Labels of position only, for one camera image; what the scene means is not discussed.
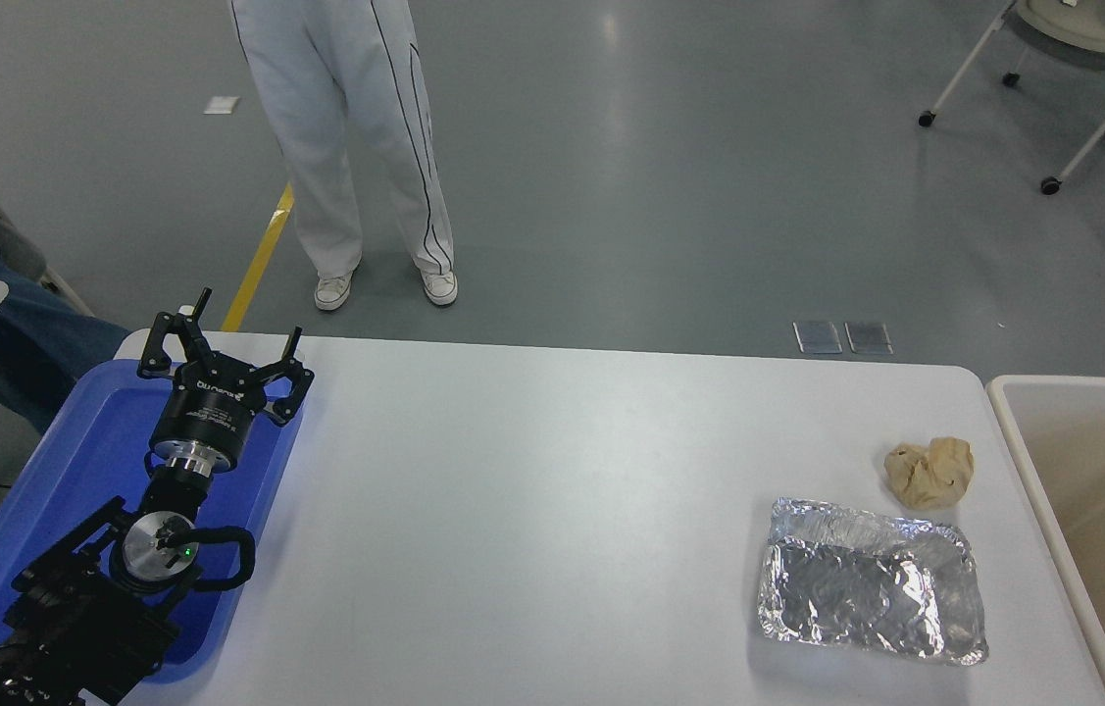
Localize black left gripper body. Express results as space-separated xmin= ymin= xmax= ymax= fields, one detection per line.
xmin=150 ymin=363 xmax=271 ymax=464

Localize blue plastic tray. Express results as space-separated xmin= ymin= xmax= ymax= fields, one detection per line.
xmin=0 ymin=358 xmax=309 ymax=684

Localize seated person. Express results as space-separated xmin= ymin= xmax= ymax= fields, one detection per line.
xmin=0 ymin=169 xmax=129 ymax=434

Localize standing person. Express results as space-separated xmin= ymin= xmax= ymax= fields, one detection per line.
xmin=228 ymin=0 xmax=460 ymax=313

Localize metal floor plate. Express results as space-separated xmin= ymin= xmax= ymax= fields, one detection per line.
xmin=845 ymin=320 xmax=894 ymax=355
xmin=793 ymin=320 xmax=843 ymax=355

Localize crumpled silver foil tray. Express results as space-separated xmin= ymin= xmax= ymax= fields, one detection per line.
xmin=758 ymin=497 xmax=991 ymax=668

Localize crumpled tan paper ball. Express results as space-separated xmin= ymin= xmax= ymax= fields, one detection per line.
xmin=884 ymin=437 xmax=976 ymax=512

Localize white wheeled chair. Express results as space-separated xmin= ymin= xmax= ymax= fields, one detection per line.
xmin=917 ymin=0 xmax=1105 ymax=195

